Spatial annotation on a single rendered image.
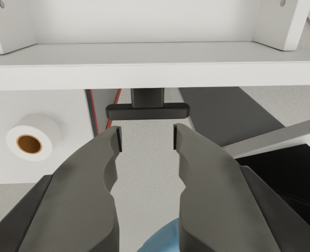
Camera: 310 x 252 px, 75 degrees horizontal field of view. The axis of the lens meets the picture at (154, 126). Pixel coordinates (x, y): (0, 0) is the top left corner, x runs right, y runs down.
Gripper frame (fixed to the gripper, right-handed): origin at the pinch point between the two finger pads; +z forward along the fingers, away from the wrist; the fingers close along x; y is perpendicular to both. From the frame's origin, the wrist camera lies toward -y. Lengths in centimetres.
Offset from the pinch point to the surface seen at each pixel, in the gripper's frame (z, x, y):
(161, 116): 5.3, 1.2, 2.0
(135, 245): 97, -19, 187
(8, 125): 20.5, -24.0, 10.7
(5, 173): 20.5, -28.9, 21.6
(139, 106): 5.4, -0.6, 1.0
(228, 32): 12.9, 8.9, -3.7
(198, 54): 6.6, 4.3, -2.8
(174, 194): 97, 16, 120
